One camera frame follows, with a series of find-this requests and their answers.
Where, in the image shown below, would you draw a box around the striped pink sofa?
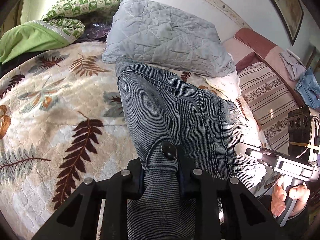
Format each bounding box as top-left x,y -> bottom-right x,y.
223,28 -> 304,153

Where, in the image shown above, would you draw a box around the grey denim pants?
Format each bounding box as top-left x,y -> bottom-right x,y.
116,56 -> 266,239

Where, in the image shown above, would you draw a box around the dark purple cloth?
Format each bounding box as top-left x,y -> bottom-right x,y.
75,23 -> 111,43

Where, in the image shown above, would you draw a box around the blue denim garment on sofa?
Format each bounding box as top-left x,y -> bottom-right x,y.
295,68 -> 320,109

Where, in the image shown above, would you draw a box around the green patterned quilt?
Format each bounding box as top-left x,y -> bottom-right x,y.
1,0 -> 120,64

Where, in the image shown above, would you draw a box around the grey quilted pillow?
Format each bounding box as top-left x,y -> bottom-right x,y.
102,0 -> 235,77

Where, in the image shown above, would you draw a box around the brown framed wall picture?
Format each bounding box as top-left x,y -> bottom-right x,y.
270,0 -> 304,45

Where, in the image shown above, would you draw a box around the white floral pillow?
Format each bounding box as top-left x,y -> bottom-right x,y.
202,69 -> 241,102

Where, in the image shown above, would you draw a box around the leaf patterned bed blanket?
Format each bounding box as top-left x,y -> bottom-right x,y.
1,42 -> 262,239

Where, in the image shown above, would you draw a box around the grey cloth on sofa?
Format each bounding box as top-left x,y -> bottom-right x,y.
279,49 -> 306,81

